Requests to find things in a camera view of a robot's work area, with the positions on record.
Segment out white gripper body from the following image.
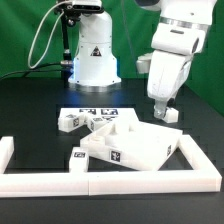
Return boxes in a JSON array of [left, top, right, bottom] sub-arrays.
[[136, 39, 200, 103]]

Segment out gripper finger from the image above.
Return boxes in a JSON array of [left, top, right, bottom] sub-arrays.
[[154, 101, 167, 119]]

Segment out white square tabletop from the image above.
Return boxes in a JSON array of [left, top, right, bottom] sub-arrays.
[[80, 121, 182, 171]]

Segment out white fiducial marker sheet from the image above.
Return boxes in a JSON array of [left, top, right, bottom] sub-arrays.
[[58, 107, 138, 125]]

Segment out white U-shaped fence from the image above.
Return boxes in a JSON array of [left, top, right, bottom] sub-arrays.
[[0, 135, 222, 197]]

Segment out black camera on stand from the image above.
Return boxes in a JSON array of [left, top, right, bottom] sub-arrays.
[[54, 0, 104, 15]]

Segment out black cable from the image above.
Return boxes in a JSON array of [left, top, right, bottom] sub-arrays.
[[0, 61, 73, 82]]

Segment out white grey cable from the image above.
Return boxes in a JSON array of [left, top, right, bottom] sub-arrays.
[[27, 1, 73, 70]]

